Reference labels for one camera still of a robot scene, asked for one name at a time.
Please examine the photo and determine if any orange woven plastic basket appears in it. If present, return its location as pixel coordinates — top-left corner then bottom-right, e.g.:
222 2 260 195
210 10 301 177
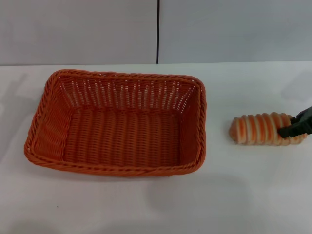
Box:
23 69 207 180

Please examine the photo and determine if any striped twisted bread loaf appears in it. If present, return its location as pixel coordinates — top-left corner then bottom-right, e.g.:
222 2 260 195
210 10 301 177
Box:
228 111 307 146

